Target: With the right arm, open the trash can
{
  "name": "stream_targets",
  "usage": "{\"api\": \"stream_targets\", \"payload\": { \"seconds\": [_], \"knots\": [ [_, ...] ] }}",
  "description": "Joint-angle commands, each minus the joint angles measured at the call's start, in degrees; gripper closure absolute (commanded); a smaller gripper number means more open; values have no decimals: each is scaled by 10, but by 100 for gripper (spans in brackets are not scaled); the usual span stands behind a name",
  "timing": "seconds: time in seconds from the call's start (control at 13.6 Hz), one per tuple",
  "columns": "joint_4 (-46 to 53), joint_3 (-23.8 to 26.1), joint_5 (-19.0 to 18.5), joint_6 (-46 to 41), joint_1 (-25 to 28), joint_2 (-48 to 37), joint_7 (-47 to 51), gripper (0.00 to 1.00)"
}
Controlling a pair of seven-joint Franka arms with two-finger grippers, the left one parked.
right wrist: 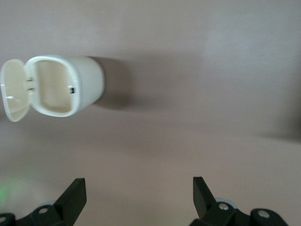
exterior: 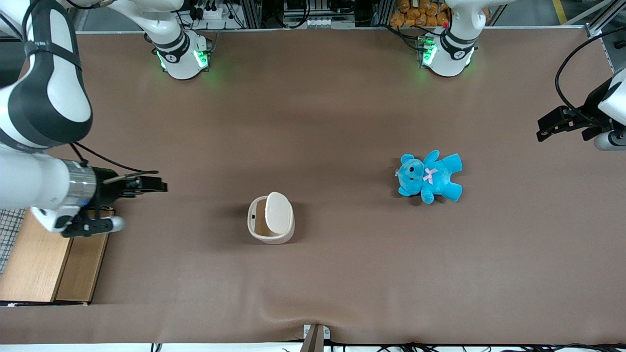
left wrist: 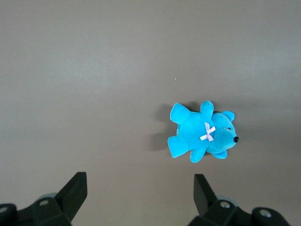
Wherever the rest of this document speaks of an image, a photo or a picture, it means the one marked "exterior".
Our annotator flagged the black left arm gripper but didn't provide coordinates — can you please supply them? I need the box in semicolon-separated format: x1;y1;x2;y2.
536;78;614;143

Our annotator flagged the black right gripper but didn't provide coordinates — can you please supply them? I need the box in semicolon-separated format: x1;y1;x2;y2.
93;166;168;212

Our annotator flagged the white plastic trash can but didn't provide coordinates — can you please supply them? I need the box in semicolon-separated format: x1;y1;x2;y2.
247;192;295;244

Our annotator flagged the white swing trash can lid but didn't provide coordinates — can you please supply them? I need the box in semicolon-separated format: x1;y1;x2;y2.
265;192;294;235

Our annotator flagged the blue teddy bear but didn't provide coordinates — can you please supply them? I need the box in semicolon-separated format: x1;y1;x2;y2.
397;150;464;205

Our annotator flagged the wooden box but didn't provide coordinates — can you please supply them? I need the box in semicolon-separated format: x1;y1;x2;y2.
0;208;115;307

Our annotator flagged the pile of orange toys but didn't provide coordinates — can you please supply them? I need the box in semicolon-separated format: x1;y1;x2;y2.
389;0;451;28

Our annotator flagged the white power strip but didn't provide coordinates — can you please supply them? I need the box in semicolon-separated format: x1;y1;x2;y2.
195;4;231;21

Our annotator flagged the brown table mat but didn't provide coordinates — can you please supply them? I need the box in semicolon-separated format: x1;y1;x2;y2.
0;27;626;345

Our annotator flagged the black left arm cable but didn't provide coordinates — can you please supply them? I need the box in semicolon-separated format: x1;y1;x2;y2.
555;27;626;124

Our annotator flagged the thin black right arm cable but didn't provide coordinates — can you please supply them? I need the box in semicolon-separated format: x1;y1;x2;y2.
71;142;160;177

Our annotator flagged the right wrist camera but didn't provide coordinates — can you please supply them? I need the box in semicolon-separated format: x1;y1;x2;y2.
61;215;126;239

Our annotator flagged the aluminium frame post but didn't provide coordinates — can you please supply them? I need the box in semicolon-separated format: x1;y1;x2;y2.
584;0;626;74

